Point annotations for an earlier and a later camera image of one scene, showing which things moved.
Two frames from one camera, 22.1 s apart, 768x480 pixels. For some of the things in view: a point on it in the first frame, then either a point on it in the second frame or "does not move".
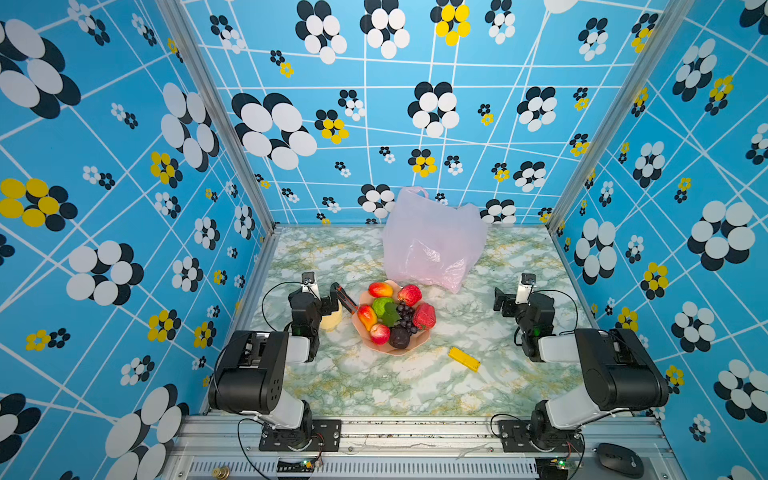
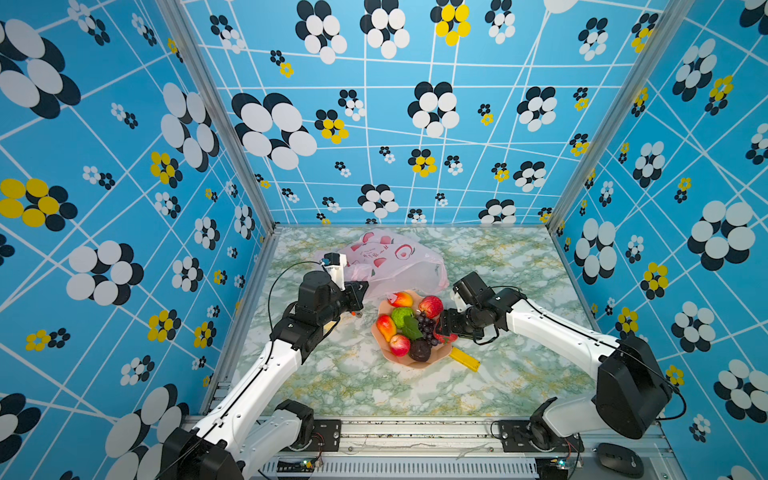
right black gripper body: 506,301 to 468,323
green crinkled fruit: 378,306 to 398,314
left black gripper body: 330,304 to 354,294
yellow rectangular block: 464,359 does not move
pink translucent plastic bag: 428,242 to 391,263
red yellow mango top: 380,289 to 401,299
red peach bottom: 379,334 to 399,345
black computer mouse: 621,459 does not move
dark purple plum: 399,337 to 420,350
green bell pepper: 391,315 to 410,329
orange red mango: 367,316 to 386,327
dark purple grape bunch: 406,312 to 426,326
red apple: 411,294 to 431,306
